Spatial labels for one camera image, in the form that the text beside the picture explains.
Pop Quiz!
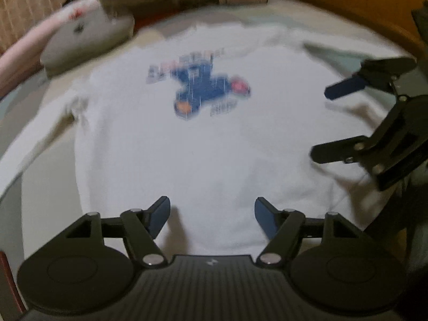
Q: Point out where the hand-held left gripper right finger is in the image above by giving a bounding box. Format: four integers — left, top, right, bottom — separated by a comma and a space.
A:
255, 197, 368, 269

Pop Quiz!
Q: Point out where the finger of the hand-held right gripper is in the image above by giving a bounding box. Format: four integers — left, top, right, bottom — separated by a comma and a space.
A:
310, 95, 418, 164
325, 57, 418, 101

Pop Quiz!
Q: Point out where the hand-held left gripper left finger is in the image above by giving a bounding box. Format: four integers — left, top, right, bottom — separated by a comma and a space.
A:
50, 196, 172, 269

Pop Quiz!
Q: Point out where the white printed sweatshirt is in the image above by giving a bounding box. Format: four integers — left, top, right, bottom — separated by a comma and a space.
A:
0, 20, 402, 261

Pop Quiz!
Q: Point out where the wooden bed headboard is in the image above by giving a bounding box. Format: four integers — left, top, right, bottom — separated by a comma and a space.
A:
262, 0, 428, 71

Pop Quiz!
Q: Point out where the red-cased smartphone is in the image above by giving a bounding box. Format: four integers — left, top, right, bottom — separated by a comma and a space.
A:
0, 251, 27, 315

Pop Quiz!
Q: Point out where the grey pillow with hole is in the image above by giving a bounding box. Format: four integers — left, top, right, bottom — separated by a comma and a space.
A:
40, 8, 135, 77

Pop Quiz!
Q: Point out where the pink floral quilt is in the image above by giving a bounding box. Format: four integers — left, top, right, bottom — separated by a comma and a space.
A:
0, 0, 101, 97

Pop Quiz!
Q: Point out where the patterned pink curtain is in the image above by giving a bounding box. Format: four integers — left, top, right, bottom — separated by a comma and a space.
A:
0, 0, 77, 54

